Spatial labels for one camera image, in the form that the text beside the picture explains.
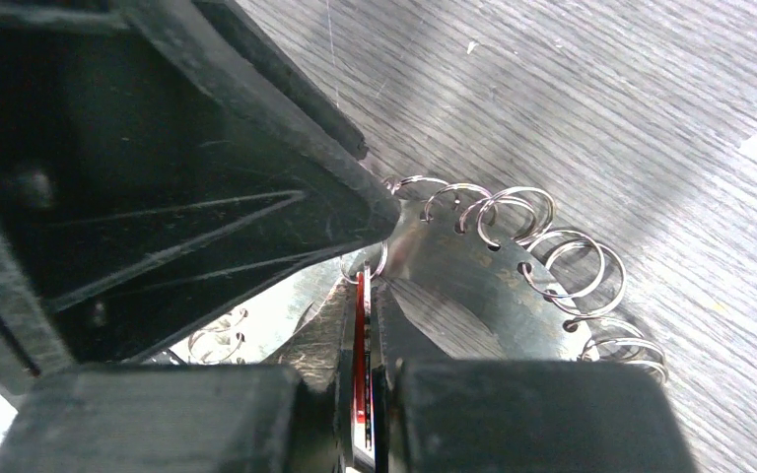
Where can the red headed key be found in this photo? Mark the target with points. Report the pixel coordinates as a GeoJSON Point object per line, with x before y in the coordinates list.
{"type": "Point", "coordinates": [362, 375]}

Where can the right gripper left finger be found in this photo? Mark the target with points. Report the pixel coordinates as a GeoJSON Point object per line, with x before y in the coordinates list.
{"type": "Point", "coordinates": [284, 414]}

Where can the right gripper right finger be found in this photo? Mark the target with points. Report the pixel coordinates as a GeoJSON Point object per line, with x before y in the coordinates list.
{"type": "Point", "coordinates": [434, 413]}

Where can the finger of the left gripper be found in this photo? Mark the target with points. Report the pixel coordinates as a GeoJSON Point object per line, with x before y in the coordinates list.
{"type": "Point", "coordinates": [248, 39]}
{"type": "Point", "coordinates": [150, 180]}

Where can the metal disc with keyrings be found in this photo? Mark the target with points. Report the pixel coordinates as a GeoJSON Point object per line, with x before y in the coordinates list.
{"type": "Point", "coordinates": [482, 274]}

